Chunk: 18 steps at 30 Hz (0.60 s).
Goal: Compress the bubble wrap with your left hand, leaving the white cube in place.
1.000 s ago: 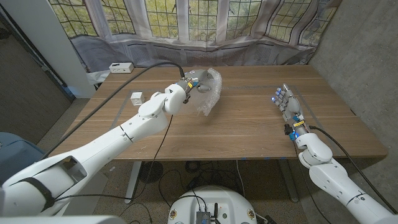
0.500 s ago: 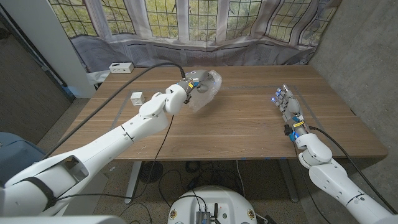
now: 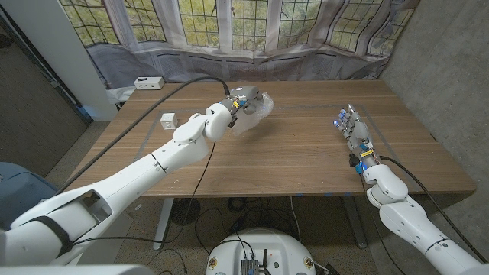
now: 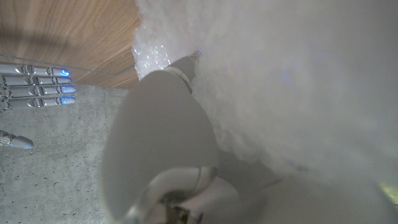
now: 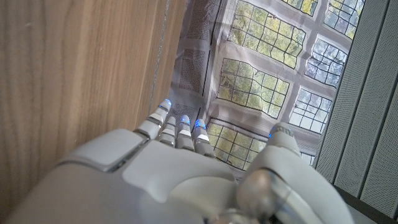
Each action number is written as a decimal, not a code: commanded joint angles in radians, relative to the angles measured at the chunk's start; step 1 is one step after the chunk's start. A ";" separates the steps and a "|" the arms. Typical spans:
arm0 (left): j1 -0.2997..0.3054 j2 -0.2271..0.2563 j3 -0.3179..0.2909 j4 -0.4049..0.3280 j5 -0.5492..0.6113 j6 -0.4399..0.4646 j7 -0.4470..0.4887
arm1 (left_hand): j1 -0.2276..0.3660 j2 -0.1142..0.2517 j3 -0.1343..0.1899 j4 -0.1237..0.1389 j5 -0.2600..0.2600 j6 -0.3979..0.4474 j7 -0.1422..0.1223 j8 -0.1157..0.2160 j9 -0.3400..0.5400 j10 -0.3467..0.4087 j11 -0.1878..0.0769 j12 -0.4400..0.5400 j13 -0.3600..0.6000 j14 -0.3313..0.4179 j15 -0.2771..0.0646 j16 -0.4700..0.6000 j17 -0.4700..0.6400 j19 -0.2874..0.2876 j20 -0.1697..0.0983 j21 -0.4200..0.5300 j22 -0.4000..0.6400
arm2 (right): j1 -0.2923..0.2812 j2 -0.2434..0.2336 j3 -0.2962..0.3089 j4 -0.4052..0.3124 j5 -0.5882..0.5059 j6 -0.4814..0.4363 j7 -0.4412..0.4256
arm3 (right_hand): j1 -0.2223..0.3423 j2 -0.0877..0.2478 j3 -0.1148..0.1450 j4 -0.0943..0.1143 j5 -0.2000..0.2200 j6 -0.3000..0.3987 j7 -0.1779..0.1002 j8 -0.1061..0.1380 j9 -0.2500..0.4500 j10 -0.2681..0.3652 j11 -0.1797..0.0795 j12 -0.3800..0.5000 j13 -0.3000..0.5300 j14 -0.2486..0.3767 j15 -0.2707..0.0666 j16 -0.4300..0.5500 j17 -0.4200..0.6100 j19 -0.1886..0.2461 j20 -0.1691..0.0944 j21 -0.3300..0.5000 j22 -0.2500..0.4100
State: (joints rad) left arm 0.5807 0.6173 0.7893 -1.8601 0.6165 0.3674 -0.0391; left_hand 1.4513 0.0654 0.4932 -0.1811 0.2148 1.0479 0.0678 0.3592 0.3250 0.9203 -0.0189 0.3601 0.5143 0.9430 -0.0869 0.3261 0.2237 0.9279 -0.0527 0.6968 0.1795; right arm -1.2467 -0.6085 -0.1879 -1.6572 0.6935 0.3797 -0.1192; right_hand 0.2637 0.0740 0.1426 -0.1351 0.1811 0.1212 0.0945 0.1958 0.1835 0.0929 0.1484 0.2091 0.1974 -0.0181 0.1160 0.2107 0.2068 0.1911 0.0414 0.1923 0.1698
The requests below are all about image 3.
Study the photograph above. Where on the black antenna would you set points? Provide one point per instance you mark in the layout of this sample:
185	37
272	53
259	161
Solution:
265	259

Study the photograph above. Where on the white table leg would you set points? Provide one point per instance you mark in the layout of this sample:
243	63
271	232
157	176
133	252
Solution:
163	225

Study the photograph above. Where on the grey table leg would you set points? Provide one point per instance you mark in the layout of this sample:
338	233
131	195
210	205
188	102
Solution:
355	225

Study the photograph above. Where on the round black floor fan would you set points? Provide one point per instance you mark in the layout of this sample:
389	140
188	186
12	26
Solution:
187	212

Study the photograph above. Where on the blue fabric seat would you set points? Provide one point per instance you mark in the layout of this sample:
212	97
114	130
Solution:
23	187

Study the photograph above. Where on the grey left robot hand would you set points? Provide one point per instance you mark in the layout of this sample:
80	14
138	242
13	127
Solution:
246	94

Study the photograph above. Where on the clear bubble wrap sheet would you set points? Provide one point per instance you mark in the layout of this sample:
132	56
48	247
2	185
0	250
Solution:
263	110

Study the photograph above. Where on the white partition panel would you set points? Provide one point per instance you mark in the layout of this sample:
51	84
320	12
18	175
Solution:
57	46

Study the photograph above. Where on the grey electronics box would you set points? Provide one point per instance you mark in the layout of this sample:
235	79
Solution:
249	267

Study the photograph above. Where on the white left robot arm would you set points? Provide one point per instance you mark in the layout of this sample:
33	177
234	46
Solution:
153	168

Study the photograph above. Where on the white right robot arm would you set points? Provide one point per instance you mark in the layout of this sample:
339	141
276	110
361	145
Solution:
409	221

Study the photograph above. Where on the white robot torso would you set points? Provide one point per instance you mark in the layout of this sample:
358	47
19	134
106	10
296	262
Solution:
267	244

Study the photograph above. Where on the white power socket box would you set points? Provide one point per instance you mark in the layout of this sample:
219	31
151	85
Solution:
149	83

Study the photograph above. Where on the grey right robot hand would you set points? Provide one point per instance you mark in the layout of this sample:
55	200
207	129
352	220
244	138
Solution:
360	131

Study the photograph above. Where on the printed window backdrop cloth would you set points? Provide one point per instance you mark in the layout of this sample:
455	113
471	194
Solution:
248	65

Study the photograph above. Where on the small white cube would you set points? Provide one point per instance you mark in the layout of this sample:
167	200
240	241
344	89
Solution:
169	120

